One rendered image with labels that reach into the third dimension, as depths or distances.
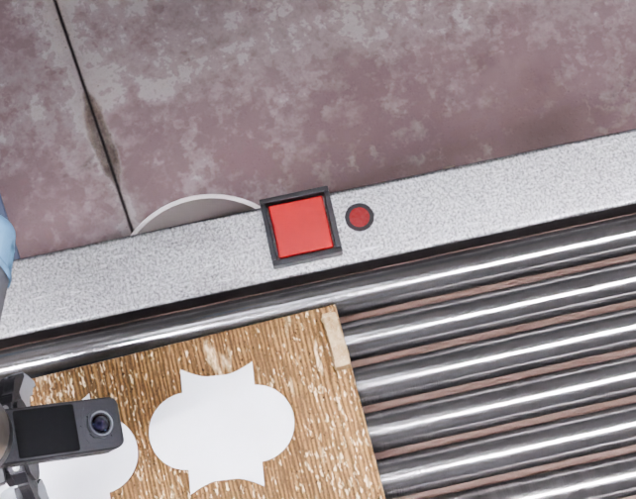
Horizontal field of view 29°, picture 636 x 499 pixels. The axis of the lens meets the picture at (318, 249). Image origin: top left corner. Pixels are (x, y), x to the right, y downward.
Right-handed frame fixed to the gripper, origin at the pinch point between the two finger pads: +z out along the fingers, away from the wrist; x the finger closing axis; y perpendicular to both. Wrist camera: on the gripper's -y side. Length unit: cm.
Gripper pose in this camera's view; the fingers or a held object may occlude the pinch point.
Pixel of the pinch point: (47, 454)
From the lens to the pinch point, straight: 122.3
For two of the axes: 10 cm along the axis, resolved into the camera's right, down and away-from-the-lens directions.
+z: 0.1, 2.6, 9.7
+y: -9.7, 2.4, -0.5
